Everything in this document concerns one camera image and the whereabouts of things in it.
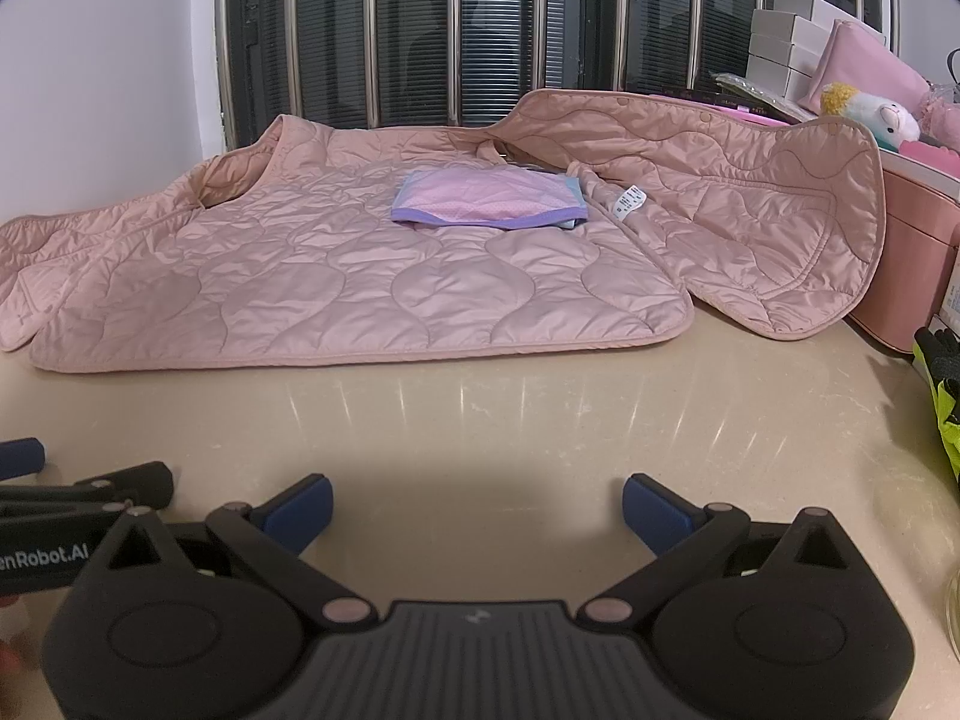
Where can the white yellow plush toy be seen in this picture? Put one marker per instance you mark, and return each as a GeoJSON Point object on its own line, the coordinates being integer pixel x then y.
{"type": "Point", "coordinates": [892, 120]}

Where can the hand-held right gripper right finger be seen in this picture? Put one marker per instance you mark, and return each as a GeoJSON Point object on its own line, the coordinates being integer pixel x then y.
{"type": "Point", "coordinates": [652, 514]}

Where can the pink quilted jacket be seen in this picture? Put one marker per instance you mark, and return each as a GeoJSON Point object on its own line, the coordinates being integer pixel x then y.
{"type": "Point", "coordinates": [300, 277]}

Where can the pink blue purple-trimmed baby top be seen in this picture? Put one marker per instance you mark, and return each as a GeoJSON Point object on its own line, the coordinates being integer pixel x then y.
{"type": "Point", "coordinates": [480, 199]}

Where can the clear plastic packet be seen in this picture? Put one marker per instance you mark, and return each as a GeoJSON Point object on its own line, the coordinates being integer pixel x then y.
{"type": "Point", "coordinates": [757, 86]}

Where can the black yellow work glove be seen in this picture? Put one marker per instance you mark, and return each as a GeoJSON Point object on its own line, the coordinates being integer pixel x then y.
{"type": "Point", "coordinates": [945, 405]}

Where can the pink notebook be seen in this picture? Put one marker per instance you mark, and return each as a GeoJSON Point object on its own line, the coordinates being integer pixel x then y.
{"type": "Point", "coordinates": [765, 114]}

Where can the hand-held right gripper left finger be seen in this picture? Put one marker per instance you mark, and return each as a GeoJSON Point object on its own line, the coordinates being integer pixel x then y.
{"type": "Point", "coordinates": [300, 514]}

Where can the window with metal bars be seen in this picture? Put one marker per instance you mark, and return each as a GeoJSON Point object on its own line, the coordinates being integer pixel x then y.
{"type": "Point", "coordinates": [525, 15]}

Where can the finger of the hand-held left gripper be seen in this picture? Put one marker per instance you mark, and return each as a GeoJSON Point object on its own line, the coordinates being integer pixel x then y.
{"type": "Point", "coordinates": [22, 456]}
{"type": "Point", "coordinates": [135, 484]}

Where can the stack of white boxes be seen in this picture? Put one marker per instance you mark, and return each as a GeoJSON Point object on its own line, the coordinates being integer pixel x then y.
{"type": "Point", "coordinates": [787, 37]}

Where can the pink storage box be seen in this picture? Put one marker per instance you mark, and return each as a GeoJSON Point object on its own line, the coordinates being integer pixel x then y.
{"type": "Point", "coordinates": [915, 240]}

